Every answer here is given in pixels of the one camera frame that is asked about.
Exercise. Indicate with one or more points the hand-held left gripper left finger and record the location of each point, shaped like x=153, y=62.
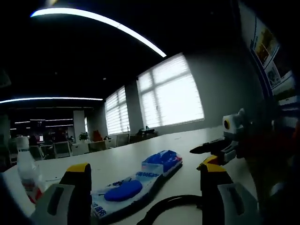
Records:
x=77, y=201

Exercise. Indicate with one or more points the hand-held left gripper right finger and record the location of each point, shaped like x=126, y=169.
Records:
x=211, y=197

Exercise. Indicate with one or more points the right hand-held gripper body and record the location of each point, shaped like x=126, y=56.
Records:
x=236, y=127

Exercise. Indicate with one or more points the clear plastic water bottle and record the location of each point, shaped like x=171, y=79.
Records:
x=28, y=168

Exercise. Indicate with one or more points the row of white office chairs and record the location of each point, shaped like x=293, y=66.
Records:
x=61, y=148

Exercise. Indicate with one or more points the white table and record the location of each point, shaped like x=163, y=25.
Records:
x=122, y=157

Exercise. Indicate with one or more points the green potted plant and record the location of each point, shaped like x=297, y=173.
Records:
x=83, y=136

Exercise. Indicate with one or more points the orange bag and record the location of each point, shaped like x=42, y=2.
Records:
x=97, y=136

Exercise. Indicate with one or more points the smaller bright window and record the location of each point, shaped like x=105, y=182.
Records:
x=117, y=112

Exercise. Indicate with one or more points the straight ceiling light strip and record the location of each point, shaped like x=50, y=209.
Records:
x=47, y=99

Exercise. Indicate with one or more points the long curved ceiling light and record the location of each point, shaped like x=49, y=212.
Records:
x=105, y=20

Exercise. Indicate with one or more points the wall poster board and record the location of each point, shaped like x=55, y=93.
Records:
x=267, y=51

